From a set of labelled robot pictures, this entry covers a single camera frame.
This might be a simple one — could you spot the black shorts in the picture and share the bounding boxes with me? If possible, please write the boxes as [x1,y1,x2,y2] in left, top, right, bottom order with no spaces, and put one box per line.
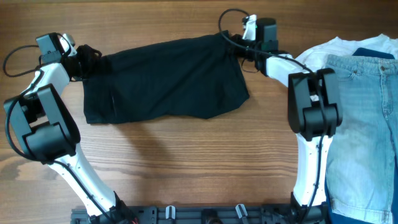
[83,34,249,124]

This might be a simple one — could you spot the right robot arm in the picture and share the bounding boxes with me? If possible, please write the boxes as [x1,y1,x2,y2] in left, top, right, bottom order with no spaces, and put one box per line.
[228,14,343,223]

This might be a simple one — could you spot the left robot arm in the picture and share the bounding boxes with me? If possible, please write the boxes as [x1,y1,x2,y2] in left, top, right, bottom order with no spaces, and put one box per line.
[4,32,139,223]

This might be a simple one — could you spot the white t-shirt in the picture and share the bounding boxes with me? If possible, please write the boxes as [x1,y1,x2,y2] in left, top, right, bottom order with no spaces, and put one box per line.
[296,34,397,77]

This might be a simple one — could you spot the light blue denim shorts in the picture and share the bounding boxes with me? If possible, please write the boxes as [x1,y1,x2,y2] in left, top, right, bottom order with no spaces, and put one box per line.
[325,54,398,224]

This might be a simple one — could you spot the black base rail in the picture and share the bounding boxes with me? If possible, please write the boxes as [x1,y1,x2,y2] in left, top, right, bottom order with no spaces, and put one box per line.
[70,203,304,224]

